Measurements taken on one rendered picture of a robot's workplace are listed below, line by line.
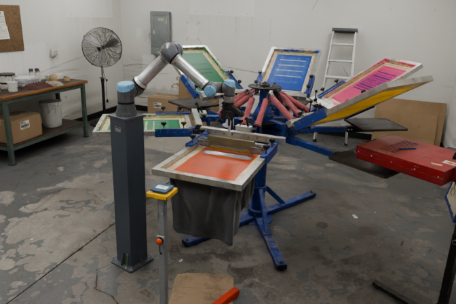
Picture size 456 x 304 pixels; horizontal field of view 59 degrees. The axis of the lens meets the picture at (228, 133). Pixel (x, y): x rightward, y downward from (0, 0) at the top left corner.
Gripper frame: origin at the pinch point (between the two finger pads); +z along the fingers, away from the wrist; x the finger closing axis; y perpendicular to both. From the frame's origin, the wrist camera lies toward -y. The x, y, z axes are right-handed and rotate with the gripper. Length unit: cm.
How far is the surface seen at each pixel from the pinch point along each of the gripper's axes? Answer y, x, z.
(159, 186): 14, 78, 15
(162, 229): 12, 80, 40
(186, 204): 11, 51, 38
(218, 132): 17.4, -21.4, 10.2
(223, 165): -5.1, 27.7, 16.5
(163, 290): 12, 80, 81
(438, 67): -182, -409, -12
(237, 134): 2.2, -21.2, 9.9
